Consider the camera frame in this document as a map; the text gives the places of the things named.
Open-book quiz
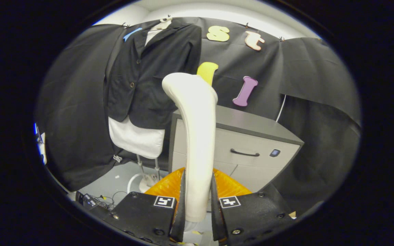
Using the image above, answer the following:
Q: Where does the white steamer hose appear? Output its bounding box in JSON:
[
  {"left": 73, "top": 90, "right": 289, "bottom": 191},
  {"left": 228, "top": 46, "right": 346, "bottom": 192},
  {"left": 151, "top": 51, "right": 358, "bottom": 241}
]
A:
[{"left": 183, "top": 220, "right": 206, "bottom": 237}]

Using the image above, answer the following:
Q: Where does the black suit jacket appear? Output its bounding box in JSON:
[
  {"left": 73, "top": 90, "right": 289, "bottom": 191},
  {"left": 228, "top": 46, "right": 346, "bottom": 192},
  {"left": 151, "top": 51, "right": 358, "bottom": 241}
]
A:
[{"left": 104, "top": 21, "right": 202, "bottom": 129}]

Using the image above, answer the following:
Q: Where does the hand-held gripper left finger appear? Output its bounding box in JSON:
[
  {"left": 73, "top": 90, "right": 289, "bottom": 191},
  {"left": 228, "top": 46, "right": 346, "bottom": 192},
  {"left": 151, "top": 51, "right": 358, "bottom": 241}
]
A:
[{"left": 102, "top": 167, "right": 186, "bottom": 246}]

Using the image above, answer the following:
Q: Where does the grey cabinet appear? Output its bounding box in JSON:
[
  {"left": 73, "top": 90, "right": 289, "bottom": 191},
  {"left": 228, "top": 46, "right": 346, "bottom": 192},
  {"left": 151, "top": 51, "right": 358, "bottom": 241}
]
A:
[{"left": 168, "top": 104, "right": 304, "bottom": 193}]

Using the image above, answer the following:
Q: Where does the white garment steamer handle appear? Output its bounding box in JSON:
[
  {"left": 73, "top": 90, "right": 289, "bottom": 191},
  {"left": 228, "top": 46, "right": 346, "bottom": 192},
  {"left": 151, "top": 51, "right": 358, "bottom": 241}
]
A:
[{"left": 162, "top": 72, "right": 219, "bottom": 222}]

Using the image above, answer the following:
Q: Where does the black backdrop cloth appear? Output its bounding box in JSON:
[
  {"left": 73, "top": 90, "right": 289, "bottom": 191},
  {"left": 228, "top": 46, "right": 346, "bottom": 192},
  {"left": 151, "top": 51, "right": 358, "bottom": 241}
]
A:
[{"left": 35, "top": 16, "right": 362, "bottom": 219}]

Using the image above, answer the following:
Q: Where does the white wall cable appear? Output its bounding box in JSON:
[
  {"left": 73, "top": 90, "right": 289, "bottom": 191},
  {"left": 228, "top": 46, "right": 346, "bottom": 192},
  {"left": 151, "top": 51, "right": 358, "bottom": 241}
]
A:
[{"left": 275, "top": 95, "right": 287, "bottom": 122}]

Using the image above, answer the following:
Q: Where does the black drawer handle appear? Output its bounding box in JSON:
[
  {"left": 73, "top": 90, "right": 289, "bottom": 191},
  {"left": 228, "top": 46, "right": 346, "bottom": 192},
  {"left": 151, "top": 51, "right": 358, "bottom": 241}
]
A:
[{"left": 231, "top": 149, "right": 260, "bottom": 158}]

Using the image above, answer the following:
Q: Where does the tangle of thin cables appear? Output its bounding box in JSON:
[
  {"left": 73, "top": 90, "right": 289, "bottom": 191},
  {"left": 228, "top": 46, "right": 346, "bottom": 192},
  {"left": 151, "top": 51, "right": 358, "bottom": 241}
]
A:
[{"left": 94, "top": 191, "right": 128, "bottom": 210}]

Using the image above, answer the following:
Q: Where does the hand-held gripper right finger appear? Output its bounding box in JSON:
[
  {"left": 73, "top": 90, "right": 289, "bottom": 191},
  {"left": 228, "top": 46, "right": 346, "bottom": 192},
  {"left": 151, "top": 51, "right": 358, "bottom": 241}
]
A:
[{"left": 211, "top": 168, "right": 295, "bottom": 246}]

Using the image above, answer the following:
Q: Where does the white steamer base with poles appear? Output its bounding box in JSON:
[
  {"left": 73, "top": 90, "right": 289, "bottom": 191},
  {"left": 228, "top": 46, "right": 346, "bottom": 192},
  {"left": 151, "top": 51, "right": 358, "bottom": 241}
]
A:
[{"left": 127, "top": 154, "right": 161, "bottom": 194}]

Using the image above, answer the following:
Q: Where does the row of black clips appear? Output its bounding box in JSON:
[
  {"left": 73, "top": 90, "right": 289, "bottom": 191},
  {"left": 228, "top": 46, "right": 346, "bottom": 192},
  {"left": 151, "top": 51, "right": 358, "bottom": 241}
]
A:
[{"left": 122, "top": 14, "right": 320, "bottom": 43}]

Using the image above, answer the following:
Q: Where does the white plastic hanger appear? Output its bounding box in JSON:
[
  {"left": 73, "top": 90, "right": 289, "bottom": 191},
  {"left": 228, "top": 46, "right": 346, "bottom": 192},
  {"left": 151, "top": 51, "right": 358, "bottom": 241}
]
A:
[{"left": 154, "top": 17, "right": 173, "bottom": 30}]

